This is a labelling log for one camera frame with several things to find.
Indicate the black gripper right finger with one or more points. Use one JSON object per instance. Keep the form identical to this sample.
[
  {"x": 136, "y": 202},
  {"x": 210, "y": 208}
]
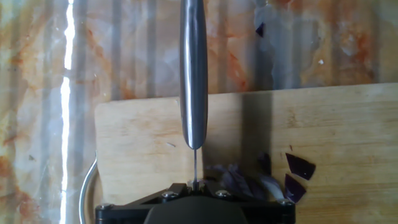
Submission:
[{"x": 267, "y": 213}]

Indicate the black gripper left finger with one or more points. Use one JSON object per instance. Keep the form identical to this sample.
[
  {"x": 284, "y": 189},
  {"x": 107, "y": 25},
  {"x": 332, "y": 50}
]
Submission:
[{"x": 130, "y": 211}]

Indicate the steel cleaver knife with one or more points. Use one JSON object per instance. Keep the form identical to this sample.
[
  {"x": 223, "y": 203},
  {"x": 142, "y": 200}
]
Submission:
[{"x": 193, "y": 77}]

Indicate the dark purple onion skin piece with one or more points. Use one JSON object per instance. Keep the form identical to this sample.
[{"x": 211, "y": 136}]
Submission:
[
  {"x": 293, "y": 188},
  {"x": 300, "y": 166}
]

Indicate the red onion wedge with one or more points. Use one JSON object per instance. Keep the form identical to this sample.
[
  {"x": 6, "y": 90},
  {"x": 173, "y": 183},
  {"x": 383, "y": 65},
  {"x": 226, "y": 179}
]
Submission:
[{"x": 239, "y": 182}]

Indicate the wooden cutting board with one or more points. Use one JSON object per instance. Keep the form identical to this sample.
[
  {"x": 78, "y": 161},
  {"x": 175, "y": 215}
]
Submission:
[{"x": 342, "y": 124}]

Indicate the orange marble pattern mat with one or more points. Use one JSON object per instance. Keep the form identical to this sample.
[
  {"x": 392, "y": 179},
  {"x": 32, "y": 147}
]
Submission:
[{"x": 124, "y": 46}]

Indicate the small purple onion scrap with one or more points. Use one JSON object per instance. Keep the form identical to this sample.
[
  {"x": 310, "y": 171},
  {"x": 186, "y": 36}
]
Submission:
[{"x": 260, "y": 30}]

